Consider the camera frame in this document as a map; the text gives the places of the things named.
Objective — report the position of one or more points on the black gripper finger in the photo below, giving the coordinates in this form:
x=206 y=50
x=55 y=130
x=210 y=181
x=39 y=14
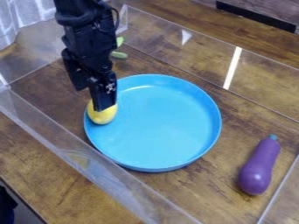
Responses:
x=76 y=73
x=103 y=91

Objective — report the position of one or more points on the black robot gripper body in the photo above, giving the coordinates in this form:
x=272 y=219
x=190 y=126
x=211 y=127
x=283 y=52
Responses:
x=91 y=41

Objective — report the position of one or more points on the yellow toy lemon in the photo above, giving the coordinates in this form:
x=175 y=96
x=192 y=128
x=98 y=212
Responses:
x=102 y=117

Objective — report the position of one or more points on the round blue tray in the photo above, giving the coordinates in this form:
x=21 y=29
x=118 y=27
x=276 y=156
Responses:
x=166 y=127

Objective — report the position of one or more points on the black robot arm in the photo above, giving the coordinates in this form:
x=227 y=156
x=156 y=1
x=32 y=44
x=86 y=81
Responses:
x=83 y=11

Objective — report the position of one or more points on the orange toy carrot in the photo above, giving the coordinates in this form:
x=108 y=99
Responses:
x=118 y=53

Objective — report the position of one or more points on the white patterned curtain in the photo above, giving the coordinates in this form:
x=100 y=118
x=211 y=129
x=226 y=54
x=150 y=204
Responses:
x=19 y=13

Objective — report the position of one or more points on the purple toy eggplant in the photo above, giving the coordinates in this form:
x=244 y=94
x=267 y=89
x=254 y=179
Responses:
x=255 y=174

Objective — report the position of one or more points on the clear acrylic enclosure wall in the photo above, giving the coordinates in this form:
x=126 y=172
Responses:
x=243 y=62

